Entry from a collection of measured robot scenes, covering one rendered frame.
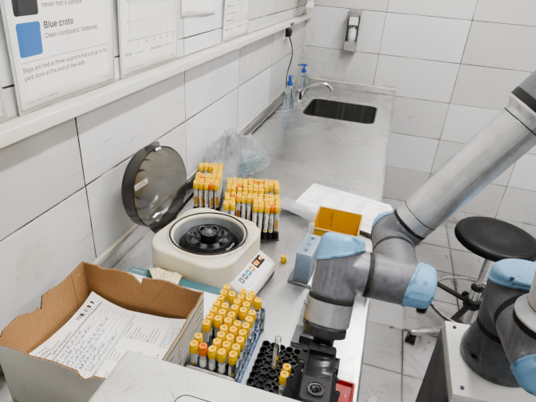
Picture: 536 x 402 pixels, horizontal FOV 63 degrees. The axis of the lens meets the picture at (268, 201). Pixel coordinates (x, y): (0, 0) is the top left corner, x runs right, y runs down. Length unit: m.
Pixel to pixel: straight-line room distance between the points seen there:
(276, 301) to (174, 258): 0.27
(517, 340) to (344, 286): 0.29
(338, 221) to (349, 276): 0.64
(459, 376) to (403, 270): 0.35
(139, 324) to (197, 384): 0.44
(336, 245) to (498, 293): 0.35
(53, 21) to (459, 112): 2.74
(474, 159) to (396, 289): 0.25
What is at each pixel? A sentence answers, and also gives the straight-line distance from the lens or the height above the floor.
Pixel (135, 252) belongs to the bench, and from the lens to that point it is 1.28.
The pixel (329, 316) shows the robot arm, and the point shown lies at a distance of 0.72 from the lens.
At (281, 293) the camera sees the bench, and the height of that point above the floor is 0.87.
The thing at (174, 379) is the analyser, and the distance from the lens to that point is 0.56.
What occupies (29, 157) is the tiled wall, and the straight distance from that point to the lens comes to 0.93.
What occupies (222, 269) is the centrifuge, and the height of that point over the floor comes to 0.98.
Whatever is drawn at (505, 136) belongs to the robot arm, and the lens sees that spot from 0.77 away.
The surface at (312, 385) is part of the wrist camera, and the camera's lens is 0.68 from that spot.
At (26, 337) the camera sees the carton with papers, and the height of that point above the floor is 0.97.
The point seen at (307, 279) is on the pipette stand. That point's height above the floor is 0.90.
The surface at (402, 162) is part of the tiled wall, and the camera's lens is 3.35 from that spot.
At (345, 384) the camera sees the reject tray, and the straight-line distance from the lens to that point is 0.96.
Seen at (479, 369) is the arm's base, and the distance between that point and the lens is 1.02.
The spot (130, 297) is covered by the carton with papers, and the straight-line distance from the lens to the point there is 1.00.
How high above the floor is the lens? 1.61
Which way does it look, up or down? 28 degrees down
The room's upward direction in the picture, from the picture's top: 5 degrees clockwise
